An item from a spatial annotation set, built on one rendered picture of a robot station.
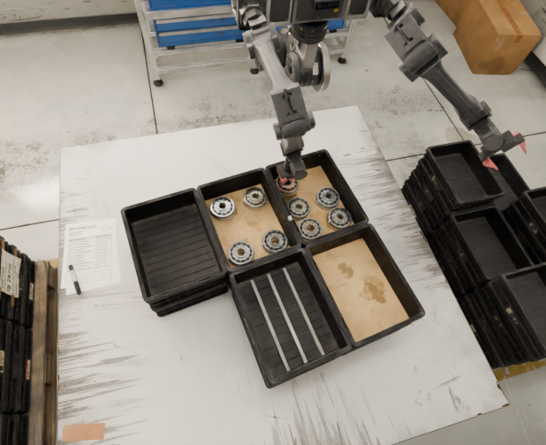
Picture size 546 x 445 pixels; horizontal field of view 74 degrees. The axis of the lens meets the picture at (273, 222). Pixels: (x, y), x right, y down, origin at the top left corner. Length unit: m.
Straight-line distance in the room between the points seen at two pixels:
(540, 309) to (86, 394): 2.05
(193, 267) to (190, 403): 0.49
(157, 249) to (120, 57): 2.47
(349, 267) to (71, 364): 1.11
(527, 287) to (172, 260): 1.75
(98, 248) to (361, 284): 1.11
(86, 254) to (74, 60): 2.36
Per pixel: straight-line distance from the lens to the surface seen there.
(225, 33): 3.19
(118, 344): 1.56
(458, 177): 2.42
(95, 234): 1.76
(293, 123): 0.96
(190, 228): 1.52
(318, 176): 1.68
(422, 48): 1.08
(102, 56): 3.77
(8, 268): 2.20
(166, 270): 1.46
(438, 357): 1.66
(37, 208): 2.86
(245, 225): 1.51
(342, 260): 1.49
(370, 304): 1.46
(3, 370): 2.08
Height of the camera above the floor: 2.16
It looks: 61 degrees down
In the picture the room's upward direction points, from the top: 8 degrees clockwise
